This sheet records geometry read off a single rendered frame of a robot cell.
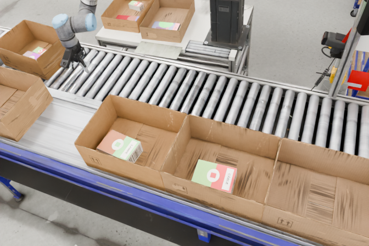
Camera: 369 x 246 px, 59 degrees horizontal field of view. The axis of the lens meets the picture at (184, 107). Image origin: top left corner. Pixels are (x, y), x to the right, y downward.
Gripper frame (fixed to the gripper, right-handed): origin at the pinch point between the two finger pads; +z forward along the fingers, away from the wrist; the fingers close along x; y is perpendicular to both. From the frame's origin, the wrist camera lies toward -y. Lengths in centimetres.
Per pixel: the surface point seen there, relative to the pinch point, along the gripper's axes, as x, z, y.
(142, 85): -39.2, 6.0, 5.0
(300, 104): -128, 5, 17
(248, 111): -104, 5, 4
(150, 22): -18, 4, 62
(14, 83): 18.5, -12.8, -29.5
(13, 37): 58, -6, 10
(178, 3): -30, 1, 84
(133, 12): 0, 4, 70
